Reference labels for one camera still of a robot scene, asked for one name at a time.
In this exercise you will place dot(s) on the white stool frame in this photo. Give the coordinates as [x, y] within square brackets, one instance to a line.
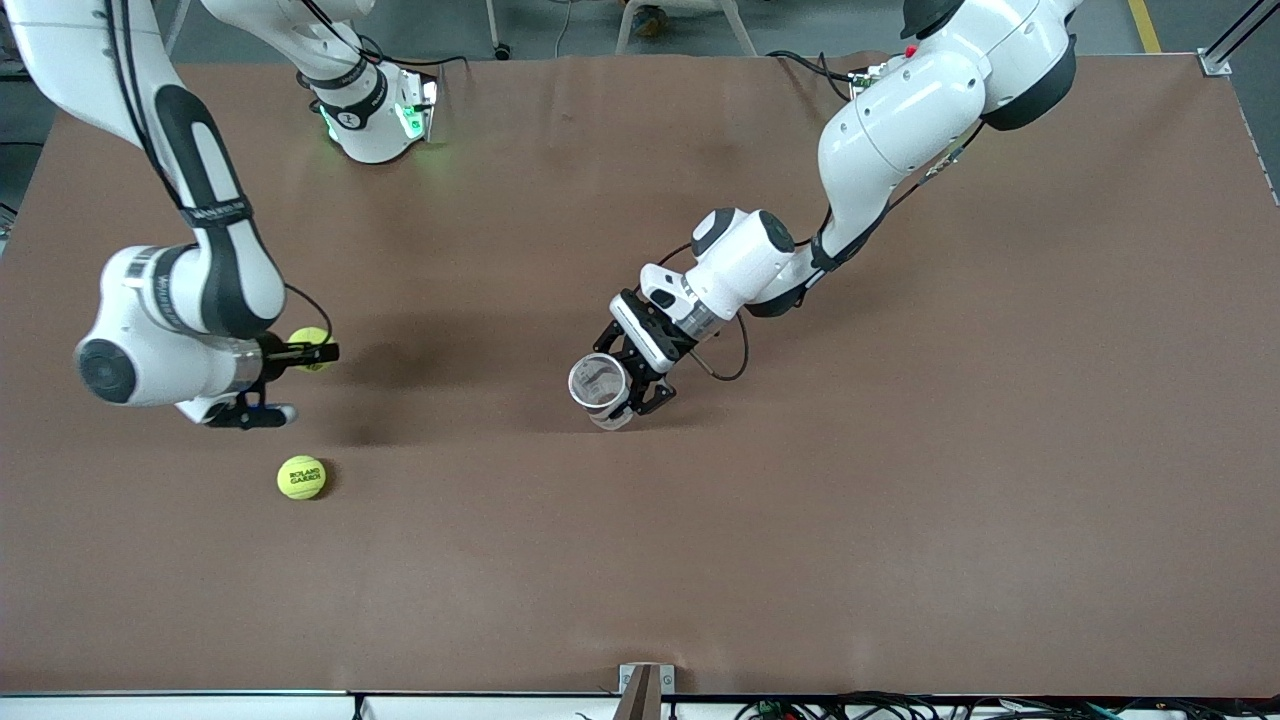
[742, 35]

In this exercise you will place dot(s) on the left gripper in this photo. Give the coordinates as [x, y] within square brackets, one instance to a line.
[671, 351]

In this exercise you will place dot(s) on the metal table edge bracket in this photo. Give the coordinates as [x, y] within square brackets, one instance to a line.
[645, 690]

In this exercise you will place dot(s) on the small brown floor object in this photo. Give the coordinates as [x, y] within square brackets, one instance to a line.
[655, 30]

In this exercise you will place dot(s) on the white table edge rail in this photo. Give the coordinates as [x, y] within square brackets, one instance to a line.
[200, 708]

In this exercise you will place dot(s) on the blue white tennis ball can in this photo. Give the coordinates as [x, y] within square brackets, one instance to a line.
[600, 385]

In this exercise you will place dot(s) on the yellow-green tennis ball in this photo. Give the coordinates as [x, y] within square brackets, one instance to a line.
[312, 335]
[301, 477]

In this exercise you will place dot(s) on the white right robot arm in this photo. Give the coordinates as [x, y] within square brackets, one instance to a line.
[150, 350]

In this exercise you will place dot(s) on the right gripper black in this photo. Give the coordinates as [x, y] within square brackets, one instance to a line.
[272, 353]

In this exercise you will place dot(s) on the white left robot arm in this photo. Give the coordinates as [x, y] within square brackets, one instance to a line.
[900, 110]

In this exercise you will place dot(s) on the brown table cover sheet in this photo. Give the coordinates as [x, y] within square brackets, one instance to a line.
[640, 550]

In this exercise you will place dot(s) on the white pole with caster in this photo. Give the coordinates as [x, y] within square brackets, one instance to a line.
[500, 50]

